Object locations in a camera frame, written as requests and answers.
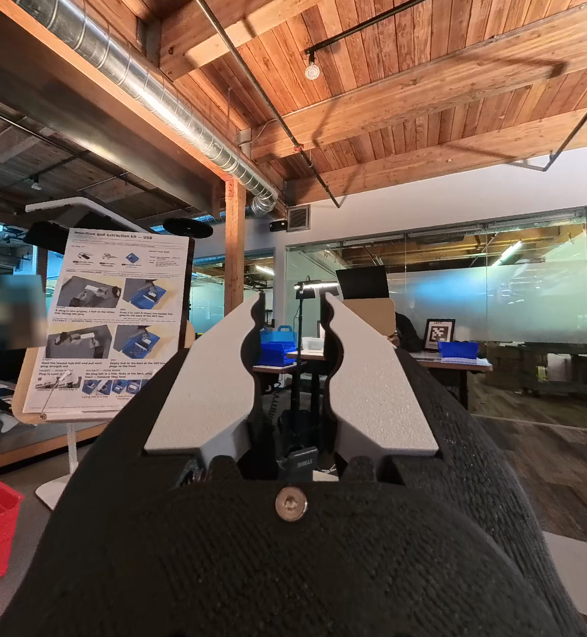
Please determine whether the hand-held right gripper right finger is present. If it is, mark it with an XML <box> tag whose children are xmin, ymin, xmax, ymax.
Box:
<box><xmin>321</xmin><ymin>291</ymin><xmax>442</xmax><ymax>472</ymax></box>

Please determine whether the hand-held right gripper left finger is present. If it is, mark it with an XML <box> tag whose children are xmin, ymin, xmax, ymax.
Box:
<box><xmin>143</xmin><ymin>290</ymin><xmax>267</xmax><ymax>472</ymax></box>

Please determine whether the black jacket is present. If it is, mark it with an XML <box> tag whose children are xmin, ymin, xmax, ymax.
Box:
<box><xmin>394</xmin><ymin>311</ymin><xmax>424</xmax><ymax>352</ymax></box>

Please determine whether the blue plastic bin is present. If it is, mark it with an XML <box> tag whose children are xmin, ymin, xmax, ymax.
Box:
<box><xmin>256</xmin><ymin>343</ymin><xmax>296</xmax><ymax>367</ymax></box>
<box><xmin>436</xmin><ymin>340</ymin><xmax>480</xmax><ymax>362</ymax></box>

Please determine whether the wooden board panel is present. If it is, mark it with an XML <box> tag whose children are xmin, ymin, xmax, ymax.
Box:
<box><xmin>341</xmin><ymin>298</ymin><xmax>397</xmax><ymax>340</ymax></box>

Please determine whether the framed black-and-white tag sign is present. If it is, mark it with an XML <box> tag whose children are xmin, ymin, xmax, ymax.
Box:
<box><xmin>424</xmin><ymin>318</ymin><xmax>456</xmax><ymax>352</ymax></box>

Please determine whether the black monitor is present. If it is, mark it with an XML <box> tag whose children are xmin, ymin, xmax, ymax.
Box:
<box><xmin>335</xmin><ymin>265</ymin><xmax>390</xmax><ymax>301</ymax></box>

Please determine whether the wooden pillar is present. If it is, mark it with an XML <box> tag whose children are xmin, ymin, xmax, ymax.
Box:
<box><xmin>223</xmin><ymin>178</ymin><xmax>247</xmax><ymax>315</ymax></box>

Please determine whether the white instruction sheet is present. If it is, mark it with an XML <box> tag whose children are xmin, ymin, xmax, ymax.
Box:
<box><xmin>22</xmin><ymin>227</ymin><xmax>195</xmax><ymax>415</ymax></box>

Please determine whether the black oval lamp head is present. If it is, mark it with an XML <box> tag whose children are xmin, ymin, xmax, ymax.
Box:
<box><xmin>163</xmin><ymin>217</ymin><xmax>215</xmax><ymax>239</ymax></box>

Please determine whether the grey vent grille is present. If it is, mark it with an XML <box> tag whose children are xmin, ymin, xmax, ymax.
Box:
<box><xmin>286</xmin><ymin>204</ymin><xmax>312</xmax><ymax>234</ymax></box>

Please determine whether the printed instruction sheet on stand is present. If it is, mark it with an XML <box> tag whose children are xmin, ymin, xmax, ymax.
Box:
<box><xmin>11</xmin><ymin>234</ymin><xmax>198</xmax><ymax>512</ymax></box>

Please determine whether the black ceiling pipe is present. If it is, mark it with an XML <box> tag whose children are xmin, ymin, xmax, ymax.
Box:
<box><xmin>195</xmin><ymin>0</ymin><xmax>342</xmax><ymax>209</ymax></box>

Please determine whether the grey conduit pipe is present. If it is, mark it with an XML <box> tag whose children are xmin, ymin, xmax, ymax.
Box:
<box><xmin>511</xmin><ymin>82</ymin><xmax>587</xmax><ymax>173</ymax></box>

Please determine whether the track spotlight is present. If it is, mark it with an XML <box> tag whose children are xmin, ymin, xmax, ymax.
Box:
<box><xmin>304</xmin><ymin>0</ymin><xmax>426</xmax><ymax>81</ymax></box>

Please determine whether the blue bin with handle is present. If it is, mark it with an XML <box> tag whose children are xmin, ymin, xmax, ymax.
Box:
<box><xmin>260</xmin><ymin>325</ymin><xmax>299</xmax><ymax>345</ymax></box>

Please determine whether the silver ventilation duct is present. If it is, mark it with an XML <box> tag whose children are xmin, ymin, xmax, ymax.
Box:
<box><xmin>14</xmin><ymin>0</ymin><xmax>280</xmax><ymax>218</ymax></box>

